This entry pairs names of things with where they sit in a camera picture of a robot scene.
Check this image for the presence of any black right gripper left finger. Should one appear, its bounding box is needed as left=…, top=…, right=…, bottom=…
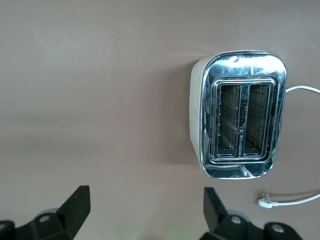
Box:
left=0, top=185, right=91, bottom=240

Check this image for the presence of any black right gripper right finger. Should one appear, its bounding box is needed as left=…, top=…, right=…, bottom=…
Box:
left=202, top=186, right=301, bottom=240

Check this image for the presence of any cream and chrome toaster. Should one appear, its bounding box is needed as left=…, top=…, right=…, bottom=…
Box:
left=189, top=49, right=288, bottom=181

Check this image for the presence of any brown table cover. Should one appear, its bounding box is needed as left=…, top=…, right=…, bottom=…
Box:
left=0, top=0, right=320, bottom=240

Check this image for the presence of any white toaster power cable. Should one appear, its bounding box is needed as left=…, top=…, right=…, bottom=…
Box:
left=257, top=85, right=320, bottom=208

